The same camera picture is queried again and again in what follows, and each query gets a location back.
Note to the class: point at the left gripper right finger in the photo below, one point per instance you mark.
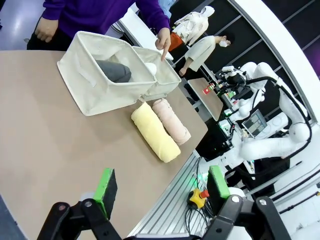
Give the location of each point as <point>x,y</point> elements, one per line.
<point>220,185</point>

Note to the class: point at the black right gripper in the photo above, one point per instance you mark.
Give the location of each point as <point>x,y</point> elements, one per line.
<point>236,79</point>

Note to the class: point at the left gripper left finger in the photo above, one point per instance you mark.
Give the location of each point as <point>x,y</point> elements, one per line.
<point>100,190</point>

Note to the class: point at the pink towel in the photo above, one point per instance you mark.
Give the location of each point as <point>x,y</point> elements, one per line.
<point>172,122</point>

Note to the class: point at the yellow towel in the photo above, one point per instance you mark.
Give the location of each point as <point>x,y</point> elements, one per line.
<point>155,132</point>

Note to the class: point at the white towel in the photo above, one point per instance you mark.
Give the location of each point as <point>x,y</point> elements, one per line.
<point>151,68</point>

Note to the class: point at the grey towel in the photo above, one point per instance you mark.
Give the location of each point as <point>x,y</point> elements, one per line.
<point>115,71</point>

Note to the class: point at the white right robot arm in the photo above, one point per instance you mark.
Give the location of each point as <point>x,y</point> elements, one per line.
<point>295,130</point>

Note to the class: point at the person's left hand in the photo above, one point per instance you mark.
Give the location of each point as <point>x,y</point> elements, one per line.
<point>165,40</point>

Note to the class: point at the person's right hand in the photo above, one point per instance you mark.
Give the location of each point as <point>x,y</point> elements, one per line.
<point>46,30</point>

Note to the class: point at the yellow emergency stop button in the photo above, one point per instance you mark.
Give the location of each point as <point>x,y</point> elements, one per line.
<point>197,198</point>

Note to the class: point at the small brown table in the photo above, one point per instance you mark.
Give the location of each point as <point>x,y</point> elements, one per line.
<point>210,102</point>

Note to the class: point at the masked person in beige shirt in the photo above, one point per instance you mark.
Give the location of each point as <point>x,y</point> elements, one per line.
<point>200,52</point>

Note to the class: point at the open laptop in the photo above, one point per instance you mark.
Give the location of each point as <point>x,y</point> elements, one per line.
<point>255,123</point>

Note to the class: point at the mannequin in white hoodie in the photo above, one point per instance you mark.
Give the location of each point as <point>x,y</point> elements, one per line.
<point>195,25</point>

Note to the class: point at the cream fabric storage basket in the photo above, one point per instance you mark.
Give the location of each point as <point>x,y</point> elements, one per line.
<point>100,97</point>
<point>162,87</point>

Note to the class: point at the person in light blue shirt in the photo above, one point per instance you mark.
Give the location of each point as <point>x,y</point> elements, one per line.
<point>164,7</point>

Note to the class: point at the white table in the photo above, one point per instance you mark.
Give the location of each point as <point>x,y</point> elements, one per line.
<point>140,32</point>

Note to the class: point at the person in purple hoodie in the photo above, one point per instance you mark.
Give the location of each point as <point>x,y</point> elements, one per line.
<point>100,15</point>

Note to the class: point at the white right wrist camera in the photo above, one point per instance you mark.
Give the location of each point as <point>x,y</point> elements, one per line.
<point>227,69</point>

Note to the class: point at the aluminium table frame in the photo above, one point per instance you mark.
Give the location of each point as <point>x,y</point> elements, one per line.
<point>170,200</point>

